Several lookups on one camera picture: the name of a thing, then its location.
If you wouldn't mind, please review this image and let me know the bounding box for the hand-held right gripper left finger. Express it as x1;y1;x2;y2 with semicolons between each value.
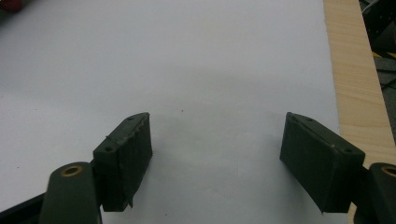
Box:
92;112;154;213

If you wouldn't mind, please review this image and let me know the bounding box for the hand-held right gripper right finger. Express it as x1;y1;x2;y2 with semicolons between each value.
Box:
279;111;366;214

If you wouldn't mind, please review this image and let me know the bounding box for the white table sheet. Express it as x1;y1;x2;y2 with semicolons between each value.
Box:
0;0;350;224

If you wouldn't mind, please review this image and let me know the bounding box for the black metal stand base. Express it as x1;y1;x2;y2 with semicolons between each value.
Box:
359;0;396;59

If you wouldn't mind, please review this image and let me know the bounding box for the dark red object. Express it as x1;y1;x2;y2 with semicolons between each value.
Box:
0;0;25;14

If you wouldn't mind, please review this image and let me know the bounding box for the black cable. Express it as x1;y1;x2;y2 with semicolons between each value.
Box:
377;68;396;91

